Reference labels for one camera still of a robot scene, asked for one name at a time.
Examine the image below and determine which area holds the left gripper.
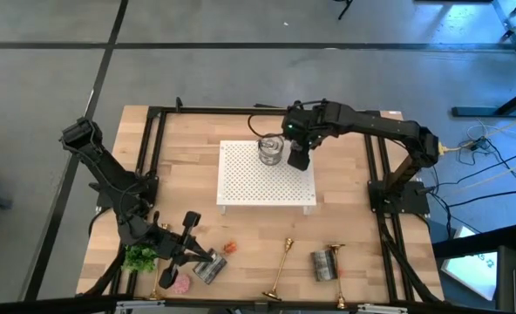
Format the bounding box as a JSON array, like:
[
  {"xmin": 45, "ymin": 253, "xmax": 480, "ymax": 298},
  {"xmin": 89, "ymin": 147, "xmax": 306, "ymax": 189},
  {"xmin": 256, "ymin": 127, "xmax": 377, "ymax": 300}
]
[{"xmin": 153, "ymin": 211, "xmax": 214, "ymax": 290}]

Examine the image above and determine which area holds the silver lidded candle jar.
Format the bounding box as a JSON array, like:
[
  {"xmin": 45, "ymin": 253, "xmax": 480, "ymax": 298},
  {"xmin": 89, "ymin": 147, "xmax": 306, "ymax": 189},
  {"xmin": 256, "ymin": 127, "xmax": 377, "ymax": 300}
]
[{"xmin": 191, "ymin": 247, "xmax": 228, "ymax": 286}]

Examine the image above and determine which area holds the clear glass jar candle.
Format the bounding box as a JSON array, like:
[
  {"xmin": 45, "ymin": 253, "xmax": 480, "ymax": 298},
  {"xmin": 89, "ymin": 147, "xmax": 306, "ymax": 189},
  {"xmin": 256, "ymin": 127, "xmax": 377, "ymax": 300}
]
[{"xmin": 256, "ymin": 133, "xmax": 286, "ymax": 167}]

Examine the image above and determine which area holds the pink round candle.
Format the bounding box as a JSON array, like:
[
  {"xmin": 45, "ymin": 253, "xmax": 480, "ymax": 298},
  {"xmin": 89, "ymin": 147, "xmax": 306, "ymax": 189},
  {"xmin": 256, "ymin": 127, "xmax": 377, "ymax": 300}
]
[{"xmin": 170, "ymin": 273, "xmax": 193, "ymax": 296}]

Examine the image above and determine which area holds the tall gold candlestick holder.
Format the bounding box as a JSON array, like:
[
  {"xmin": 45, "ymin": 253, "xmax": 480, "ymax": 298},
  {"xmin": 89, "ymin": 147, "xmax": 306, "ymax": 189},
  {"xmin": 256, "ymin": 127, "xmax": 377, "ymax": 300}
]
[{"xmin": 148, "ymin": 222, "xmax": 172, "ymax": 302}]

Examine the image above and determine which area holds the white perforated shelf riser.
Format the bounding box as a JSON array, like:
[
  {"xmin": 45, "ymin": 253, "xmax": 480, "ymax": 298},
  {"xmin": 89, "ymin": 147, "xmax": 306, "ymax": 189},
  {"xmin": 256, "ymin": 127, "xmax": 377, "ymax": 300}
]
[{"xmin": 216, "ymin": 139, "xmax": 318, "ymax": 215}]

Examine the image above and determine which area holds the green artificial plant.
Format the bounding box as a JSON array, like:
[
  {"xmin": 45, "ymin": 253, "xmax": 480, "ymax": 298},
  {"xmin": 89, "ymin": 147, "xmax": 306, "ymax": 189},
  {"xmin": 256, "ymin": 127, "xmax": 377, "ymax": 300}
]
[{"xmin": 121, "ymin": 243, "xmax": 160, "ymax": 275}]

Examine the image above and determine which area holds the black stand foot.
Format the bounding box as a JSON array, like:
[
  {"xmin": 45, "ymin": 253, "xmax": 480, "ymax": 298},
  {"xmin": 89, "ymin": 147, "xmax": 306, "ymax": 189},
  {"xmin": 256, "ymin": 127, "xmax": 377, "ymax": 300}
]
[{"xmin": 332, "ymin": 0, "xmax": 355, "ymax": 21}]

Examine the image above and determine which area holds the black crossbeam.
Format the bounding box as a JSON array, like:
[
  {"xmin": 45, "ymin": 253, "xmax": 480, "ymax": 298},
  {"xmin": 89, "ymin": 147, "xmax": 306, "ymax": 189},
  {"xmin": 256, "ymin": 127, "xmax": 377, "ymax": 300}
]
[{"xmin": 0, "ymin": 294, "xmax": 516, "ymax": 314}]

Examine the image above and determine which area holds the black bar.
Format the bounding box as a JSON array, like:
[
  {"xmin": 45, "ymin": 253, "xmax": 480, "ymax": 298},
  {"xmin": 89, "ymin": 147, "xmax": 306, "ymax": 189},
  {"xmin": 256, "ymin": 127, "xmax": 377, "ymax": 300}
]
[{"xmin": 431, "ymin": 224, "xmax": 516, "ymax": 259}]

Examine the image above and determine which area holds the white panel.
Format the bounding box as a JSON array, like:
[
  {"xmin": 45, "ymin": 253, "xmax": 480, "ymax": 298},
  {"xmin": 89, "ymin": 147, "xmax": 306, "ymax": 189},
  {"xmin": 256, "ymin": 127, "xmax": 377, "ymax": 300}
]
[{"xmin": 439, "ymin": 225, "xmax": 499, "ymax": 302}]

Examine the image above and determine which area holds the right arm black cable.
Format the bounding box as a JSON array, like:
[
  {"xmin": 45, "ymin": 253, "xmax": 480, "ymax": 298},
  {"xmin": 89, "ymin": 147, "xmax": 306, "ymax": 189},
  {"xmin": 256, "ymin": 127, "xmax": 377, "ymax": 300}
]
[{"xmin": 247, "ymin": 113, "xmax": 288, "ymax": 140}]

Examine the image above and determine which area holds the black aluminium table frame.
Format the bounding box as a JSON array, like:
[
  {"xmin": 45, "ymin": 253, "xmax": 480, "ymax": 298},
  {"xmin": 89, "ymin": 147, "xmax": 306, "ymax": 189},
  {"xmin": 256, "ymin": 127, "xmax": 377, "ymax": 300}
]
[{"xmin": 77, "ymin": 96, "xmax": 445, "ymax": 306}]

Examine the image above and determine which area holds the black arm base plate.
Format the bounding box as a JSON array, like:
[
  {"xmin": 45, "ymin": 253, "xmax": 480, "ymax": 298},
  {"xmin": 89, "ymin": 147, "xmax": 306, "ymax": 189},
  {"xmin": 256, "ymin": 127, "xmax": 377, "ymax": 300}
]
[
  {"xmin": 88, "ymin": 173, "xmax": 160, "ymax": 209},
  {"xmin": 368, "ymin": 179, "xmax": 431, "ymax": 215}
]

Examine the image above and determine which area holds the black desk frame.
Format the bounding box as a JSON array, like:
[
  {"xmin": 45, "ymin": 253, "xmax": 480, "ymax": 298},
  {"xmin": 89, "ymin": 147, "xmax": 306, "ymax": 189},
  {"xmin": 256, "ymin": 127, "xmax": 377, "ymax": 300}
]
[{"xmin": 451, "ymin": 0, "xmax": 516, "ymax": 119}]

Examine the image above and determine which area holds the beige cord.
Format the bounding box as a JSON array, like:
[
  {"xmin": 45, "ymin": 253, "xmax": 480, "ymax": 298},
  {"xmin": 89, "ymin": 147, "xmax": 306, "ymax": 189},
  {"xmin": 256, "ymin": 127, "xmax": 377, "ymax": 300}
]
[
  {"xmin": 458, "ymin": 153, "xmax": 516, "ymax": 192},
  {"xmin": 449, "ymin": 112, "xmax": 516, "ymax": 153}
]

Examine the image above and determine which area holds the black floor cable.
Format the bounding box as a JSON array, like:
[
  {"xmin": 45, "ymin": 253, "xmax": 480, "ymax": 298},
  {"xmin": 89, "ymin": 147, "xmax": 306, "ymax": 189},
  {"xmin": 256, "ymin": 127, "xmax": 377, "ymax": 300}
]
[{"xmin": 447, "ymin": 189, "xmax": 516, "ymax": 209}]

